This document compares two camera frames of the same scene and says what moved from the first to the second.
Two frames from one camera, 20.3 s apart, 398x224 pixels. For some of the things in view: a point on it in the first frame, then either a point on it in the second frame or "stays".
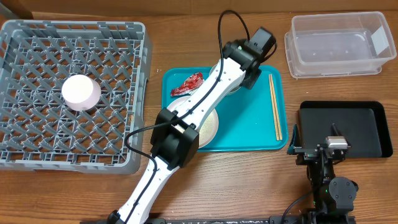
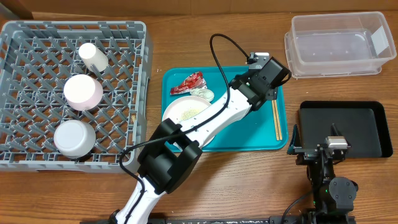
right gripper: [316, 148] stays
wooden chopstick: [273, 109] stays
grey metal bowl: [211, 71] -> [74, 138]
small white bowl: [81, 92] stays
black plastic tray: [364, 122] stays
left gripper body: [254, 79] -> [275, 94]
